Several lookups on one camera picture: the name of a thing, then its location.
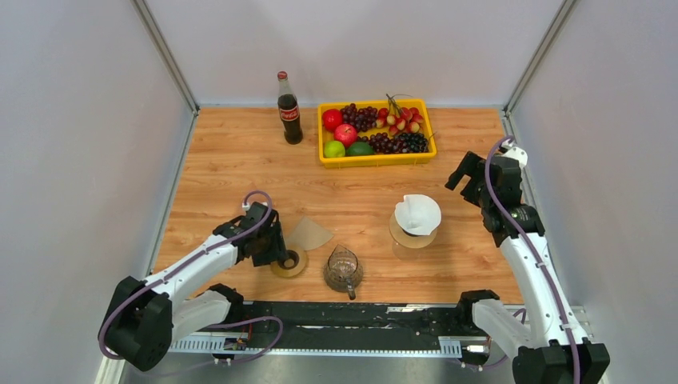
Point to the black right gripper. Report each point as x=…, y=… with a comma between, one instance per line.
x=471, y=165

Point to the dark green lime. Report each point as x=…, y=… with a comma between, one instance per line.
x=359, y=148

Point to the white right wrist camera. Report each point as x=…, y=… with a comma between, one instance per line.
x=513, y=151

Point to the light green apple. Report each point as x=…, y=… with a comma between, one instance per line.
x=334, y=149

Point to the pink red apple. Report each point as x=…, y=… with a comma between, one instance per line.
x=346, y=134

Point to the purple grape bunch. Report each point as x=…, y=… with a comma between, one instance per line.
x=361, y=119

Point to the red cherries bunch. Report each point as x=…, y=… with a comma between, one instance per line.
x=400, y=114

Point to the dark grape bunch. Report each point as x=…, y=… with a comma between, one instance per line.
x=403, y=143

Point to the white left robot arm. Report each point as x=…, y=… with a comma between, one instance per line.
x=146, y=316

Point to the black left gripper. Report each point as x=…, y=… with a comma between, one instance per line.
x=277, y=250

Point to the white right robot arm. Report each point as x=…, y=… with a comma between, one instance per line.
x=554, y=347

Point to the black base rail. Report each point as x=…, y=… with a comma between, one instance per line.
x=349, y=328

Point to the clear glass server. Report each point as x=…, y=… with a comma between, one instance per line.
x=407, y=254

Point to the glass cola bottle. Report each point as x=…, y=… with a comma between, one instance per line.
x=288, y=110

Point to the white paper coffee filter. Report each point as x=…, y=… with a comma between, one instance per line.
x=417, y=215

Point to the glass pitcher with handle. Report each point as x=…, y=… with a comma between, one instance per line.
x=343, y=272

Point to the yellow plastic fruit tray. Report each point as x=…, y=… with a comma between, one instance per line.
x=372, y=160

